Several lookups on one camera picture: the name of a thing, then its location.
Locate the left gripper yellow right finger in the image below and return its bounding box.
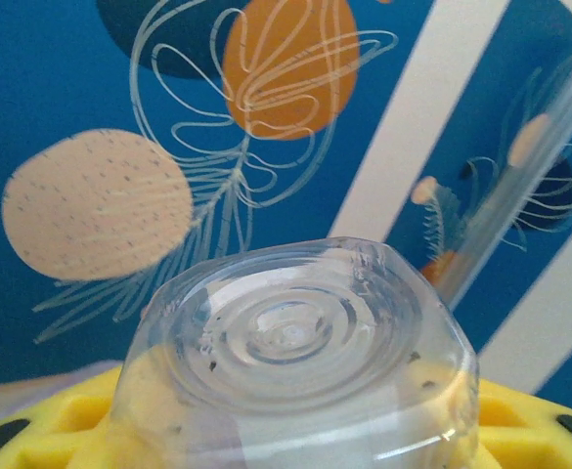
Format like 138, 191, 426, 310
475, 379, 572, 469

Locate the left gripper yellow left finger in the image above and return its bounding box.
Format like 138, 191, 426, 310
0, 365, 133, 469

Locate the clear bottle with green cap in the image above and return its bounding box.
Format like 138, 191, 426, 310
108, 236, 481, 469

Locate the clear plastic rod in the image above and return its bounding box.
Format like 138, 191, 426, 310
431, 33, 572, 302

